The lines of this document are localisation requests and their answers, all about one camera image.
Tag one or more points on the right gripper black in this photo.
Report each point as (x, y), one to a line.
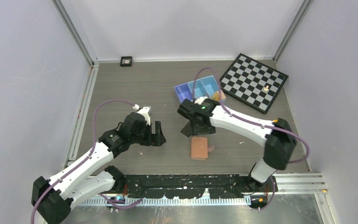
(196, 130)

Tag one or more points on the purple plastic bin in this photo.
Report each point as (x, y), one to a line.
(183, 92)

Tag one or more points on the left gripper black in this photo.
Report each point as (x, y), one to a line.
(154, 139)

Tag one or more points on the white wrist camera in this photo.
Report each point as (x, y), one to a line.
(200, 100)
(145, 111)

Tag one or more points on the middle light blue bin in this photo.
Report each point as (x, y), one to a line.
(197, 89)

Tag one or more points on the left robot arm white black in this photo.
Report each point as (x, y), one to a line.
(55, 197)

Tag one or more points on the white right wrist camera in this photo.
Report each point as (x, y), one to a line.
(200, 100)

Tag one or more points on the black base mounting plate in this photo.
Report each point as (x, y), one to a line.
(221, 186)

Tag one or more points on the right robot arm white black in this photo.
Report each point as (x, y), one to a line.
(275, 136)

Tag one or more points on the brown leather card holder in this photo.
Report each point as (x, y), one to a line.
(200, 148)

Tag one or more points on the light blue bin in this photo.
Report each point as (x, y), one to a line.
(210, 84)
(197, 89)

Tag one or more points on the right light blue bin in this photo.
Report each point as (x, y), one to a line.
(210, 84)

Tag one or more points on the tan card right bin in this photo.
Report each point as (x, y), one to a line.
(219, 96)

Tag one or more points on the black white chessboard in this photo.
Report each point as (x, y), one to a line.
(245, 79)

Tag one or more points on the small black square device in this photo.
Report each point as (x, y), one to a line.
(126, 61)

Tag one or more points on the aluminium rail frame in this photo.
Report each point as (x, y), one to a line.
(284, 184)

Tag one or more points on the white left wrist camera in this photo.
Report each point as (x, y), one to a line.
(145, 111)

